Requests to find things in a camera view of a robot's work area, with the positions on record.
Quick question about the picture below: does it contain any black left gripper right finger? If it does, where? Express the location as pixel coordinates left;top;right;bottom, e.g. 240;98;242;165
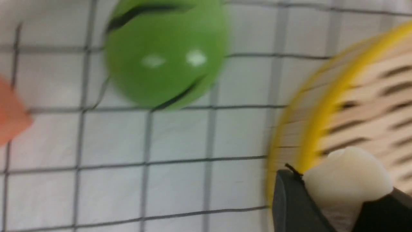
353;188;412;232

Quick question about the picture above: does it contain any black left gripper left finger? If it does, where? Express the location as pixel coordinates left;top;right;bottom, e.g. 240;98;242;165
272;163;336;232

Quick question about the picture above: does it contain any white dumpling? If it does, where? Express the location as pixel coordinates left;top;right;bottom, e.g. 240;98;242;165
303;147;394;232

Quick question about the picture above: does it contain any bamboo steamer tray yellow rim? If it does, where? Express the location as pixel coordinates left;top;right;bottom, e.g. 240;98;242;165
266;21;411;229

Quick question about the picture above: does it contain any white black grid tablecloth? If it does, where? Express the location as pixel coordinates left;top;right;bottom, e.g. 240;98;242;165
1;0;411;232

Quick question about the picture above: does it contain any orange foam cube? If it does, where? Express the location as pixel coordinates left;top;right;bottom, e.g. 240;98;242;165
0;76;33;146

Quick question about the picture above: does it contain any green ball with black cord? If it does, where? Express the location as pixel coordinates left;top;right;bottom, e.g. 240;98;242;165
104;0;229;111

